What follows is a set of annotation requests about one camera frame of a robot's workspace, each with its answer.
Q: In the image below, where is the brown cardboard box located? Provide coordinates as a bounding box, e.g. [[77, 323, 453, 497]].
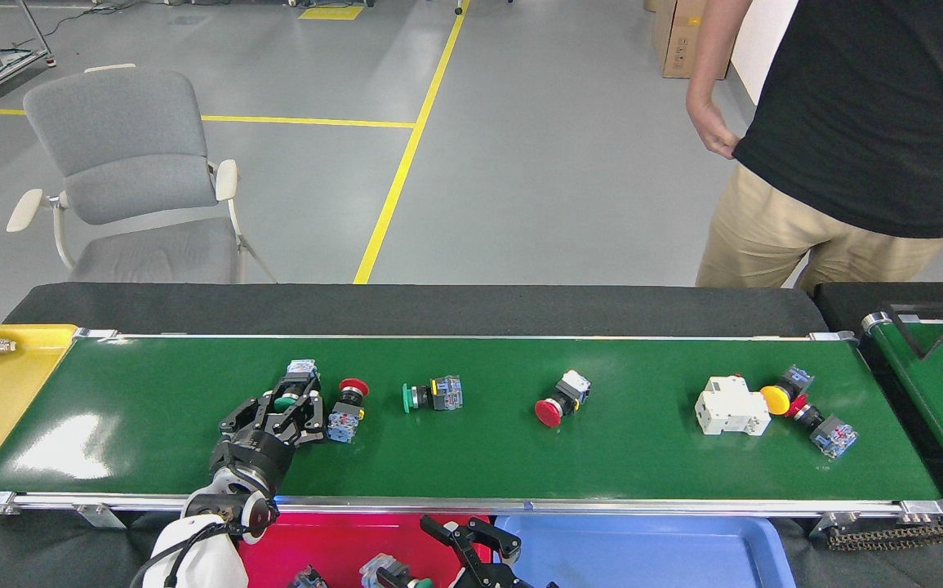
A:
[[652, 0, 735, 80]]

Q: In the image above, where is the long green conveyor belt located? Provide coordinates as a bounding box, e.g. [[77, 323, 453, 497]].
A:
[[0, 328, 943, 540]]

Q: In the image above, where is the person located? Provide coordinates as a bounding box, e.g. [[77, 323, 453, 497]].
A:
[[696, 0, 943, 295]]

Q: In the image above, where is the red plastic tray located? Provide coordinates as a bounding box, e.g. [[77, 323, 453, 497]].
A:
[[234, 513, 495, 588]]

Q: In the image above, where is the person's right hand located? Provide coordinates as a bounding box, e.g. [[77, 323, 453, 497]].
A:
[[686, 96, 741, 160]]

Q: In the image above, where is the black conveyor drive chain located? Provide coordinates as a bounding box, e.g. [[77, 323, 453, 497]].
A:
[[826, 523, 943, 552]]

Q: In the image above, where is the black guide frame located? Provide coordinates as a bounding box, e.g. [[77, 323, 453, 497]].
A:
[[879, 302, 943, 360]]

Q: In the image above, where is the grey padded office chair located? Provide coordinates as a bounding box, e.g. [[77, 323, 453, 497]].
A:
[[6, 64, 278, 285]]

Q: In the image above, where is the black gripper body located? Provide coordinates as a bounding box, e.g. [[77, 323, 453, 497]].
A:
[[210, 429, 296, 491], [492, 565, 558, 588]]

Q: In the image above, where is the yellow mushroom push button switch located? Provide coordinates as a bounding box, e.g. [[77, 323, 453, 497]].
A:
[[759, 365, 816, 417]]

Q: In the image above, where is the white circuit breaker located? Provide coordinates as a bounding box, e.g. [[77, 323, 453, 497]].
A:
[[694, 375, 772, 437]]

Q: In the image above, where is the metal shelf rack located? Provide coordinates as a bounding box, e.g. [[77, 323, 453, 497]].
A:
[[0, 0, 56, 119]]

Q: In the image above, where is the blue plastic tray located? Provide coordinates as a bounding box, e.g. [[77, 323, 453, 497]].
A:
[[494, 514, 798, 588]]

